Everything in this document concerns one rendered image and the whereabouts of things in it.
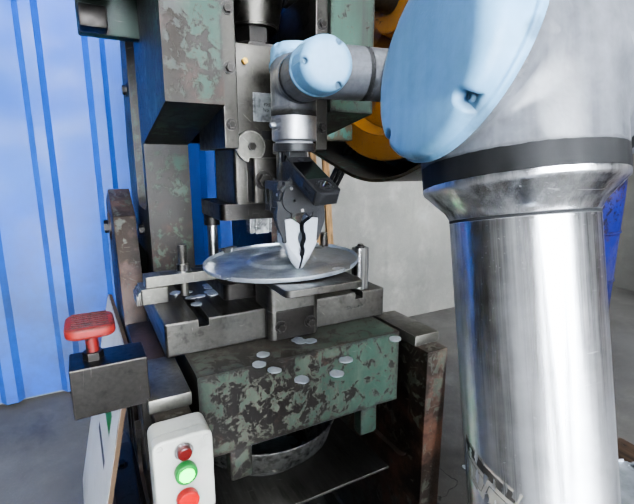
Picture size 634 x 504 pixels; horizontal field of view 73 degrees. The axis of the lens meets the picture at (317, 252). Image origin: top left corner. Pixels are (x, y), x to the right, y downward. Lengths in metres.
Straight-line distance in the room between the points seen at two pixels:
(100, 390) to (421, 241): 2.32
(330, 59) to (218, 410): 0.55
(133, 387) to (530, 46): 0.60
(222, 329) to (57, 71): 1.43
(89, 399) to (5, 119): 1.47
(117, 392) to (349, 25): 0.72
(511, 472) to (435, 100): 0.21
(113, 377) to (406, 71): 0.53
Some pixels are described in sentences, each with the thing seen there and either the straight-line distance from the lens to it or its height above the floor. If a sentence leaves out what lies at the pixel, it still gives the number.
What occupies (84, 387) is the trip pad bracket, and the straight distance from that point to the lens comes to 0.66.
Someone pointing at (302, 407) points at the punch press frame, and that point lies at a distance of 0.81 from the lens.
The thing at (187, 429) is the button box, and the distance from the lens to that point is 0.63.
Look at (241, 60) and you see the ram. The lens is 0.83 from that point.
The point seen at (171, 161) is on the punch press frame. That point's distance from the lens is 1.04.
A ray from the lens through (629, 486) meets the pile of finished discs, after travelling 1.08.
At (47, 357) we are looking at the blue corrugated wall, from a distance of 2.14.
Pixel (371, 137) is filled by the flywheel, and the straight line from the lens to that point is 1.13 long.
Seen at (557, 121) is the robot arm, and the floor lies 0.99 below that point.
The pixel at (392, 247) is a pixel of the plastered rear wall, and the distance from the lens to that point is 2.61.
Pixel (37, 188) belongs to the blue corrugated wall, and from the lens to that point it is 1.98.
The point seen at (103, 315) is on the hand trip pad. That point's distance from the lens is 0.67.
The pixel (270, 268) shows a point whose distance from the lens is 0.76.
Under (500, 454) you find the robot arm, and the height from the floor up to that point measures 0.81.
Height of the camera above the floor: 0.97
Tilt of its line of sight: 12 degrees down
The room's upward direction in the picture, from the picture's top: straight up
